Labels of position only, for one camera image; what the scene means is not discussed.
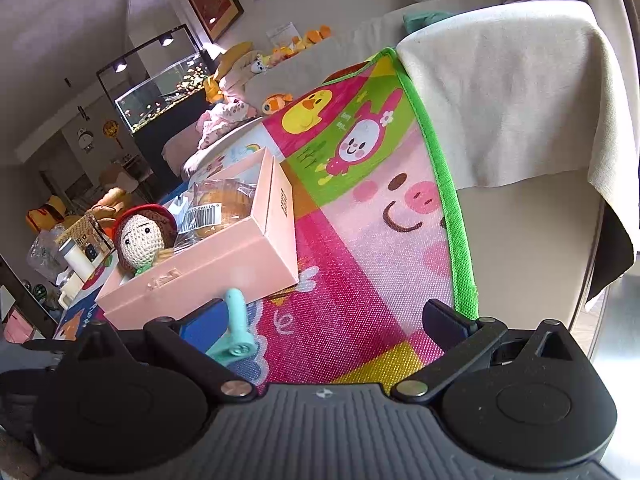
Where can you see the glass fish tank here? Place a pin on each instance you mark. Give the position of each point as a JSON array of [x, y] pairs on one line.
[[165, 95]]

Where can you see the dark tank cabinet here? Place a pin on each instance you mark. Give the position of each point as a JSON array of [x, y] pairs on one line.
[[155, 145]]

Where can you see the packaged bread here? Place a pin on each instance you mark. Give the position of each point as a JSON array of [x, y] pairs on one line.
[[230, 205]]

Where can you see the pink cardboard box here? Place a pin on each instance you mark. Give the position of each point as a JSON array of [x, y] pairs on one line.
[[225, 260]]

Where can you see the bread shaped plush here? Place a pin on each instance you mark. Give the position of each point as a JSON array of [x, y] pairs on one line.
[[107, 202]]

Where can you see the large orange plush toy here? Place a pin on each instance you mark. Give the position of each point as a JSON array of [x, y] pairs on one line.
[[47, 212]]

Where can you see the beige sofa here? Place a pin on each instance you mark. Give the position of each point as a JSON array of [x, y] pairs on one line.
[[525, 240]]

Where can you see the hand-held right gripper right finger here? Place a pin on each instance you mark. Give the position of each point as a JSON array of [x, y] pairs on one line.
[[447, 320]]

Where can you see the pink storage bin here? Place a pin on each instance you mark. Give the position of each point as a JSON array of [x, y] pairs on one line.
[[17, 325]]

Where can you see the beige cloth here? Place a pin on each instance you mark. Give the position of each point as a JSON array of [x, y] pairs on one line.
[[500, 85]]

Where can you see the colourful cartoon play mat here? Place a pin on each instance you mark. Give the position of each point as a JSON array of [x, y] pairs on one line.
[[350, 260]]

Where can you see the pile of orange plush toys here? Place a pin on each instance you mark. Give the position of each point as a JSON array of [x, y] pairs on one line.
[[302, 42]]

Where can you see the white sheet of paper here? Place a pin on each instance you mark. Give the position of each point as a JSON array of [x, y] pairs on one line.
[[282, 35]]

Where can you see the teal plastic tool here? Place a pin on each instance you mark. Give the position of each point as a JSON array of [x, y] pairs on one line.
[[235, 330]]

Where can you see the knitted doll with red hat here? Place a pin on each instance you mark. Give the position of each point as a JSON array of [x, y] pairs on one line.
[[142, 240]]

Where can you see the white bottle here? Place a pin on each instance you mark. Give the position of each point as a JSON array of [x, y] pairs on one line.
[[76, 256]]

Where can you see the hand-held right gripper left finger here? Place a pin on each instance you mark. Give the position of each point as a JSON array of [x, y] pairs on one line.
[[197, 327]]

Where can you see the pink cloth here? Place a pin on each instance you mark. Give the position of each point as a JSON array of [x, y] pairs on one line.
[[225, 122]]

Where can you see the white wall ornament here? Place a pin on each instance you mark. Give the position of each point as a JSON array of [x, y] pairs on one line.
[[86, 141]]

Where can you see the orange wall ornament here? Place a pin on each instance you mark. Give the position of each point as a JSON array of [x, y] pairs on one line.
[[111, 130]]

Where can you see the yellow printed box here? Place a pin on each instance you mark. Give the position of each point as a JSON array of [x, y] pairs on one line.
[[87, 232]]

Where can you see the orange fish plush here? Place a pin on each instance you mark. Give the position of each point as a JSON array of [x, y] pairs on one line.
[[276, 103]]

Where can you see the teal cloth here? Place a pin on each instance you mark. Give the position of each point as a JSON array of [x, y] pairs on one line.
[[422, 19]]

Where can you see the clear plastic bag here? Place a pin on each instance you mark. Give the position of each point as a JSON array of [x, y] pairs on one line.
[[45, 255]]

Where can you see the yellow cushion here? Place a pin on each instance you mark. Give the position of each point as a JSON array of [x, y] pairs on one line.
[[235, 57]]

